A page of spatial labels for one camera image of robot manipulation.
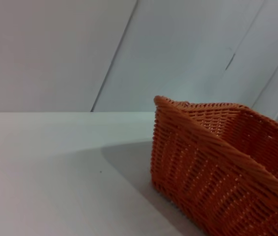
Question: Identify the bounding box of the orange woven plastic basket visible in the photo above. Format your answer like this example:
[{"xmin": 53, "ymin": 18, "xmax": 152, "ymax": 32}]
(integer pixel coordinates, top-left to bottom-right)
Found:
[{"xmin": 150, "ymin": 95, "xmax": 278, "ymax": 236}]

